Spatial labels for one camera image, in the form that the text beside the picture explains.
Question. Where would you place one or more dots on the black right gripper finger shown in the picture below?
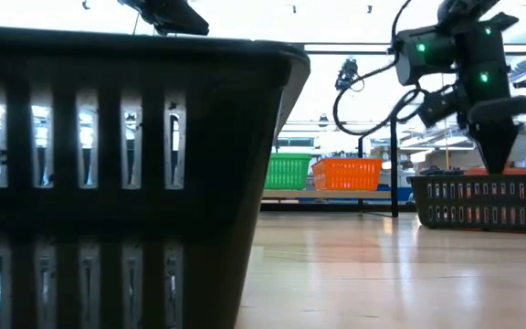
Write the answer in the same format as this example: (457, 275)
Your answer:
(487, 141)
(504, 141)

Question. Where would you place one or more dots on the black plastic mesh basket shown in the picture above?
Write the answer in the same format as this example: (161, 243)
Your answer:
(226, 160)
(487, 201)

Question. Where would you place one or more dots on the green plastic mesh basket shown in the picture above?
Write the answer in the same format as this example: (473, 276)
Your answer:
(288, 176)
(290, 156)

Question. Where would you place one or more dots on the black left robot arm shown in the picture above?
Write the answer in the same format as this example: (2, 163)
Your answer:
(171, 16)

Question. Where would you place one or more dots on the black ceiling spotlight cluster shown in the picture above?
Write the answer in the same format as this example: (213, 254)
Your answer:
(347, 73)

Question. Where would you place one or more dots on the small black ceiling lamp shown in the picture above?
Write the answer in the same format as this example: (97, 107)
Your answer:
(322, 121)

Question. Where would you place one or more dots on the black ceiling dome camera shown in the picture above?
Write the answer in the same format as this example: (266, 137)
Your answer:
(523, 83)

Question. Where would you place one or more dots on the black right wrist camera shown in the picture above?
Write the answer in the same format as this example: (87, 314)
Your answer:
(436, 107)

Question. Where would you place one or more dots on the black metal shelf end frame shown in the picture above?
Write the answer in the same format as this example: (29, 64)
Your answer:
(394, 183)

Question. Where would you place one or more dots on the black aluminium rig frame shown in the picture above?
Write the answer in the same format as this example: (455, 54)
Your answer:
(336, 208)

